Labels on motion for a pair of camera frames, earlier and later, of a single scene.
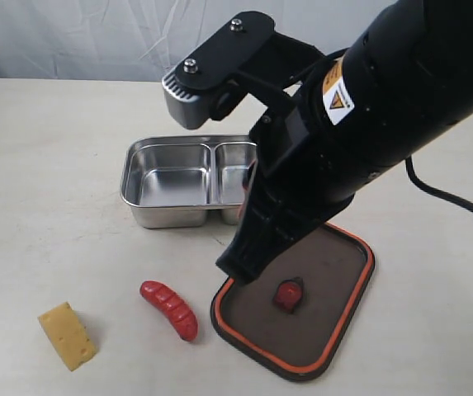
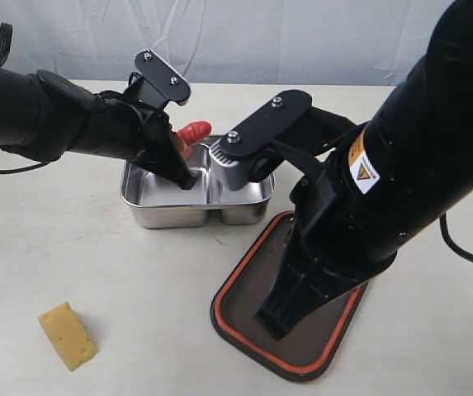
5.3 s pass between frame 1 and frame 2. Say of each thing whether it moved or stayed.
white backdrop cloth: stayed
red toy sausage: moved
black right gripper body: moved
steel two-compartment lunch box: stayed
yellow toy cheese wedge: stayed
